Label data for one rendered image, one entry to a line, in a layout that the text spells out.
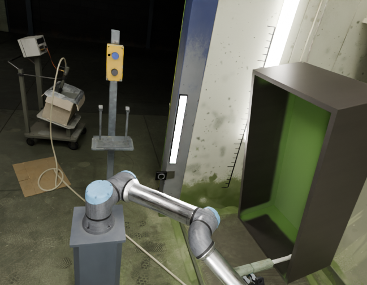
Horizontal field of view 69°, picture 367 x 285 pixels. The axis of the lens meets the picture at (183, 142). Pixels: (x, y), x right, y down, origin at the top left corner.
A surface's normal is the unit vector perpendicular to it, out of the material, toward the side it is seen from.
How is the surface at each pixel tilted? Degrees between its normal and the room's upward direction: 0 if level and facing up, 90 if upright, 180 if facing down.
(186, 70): 90
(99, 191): 5
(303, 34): 90
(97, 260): 90
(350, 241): 57
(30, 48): 90
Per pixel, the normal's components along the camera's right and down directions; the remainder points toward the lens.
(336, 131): 0.35, 0.48
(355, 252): -0.72, -0.48
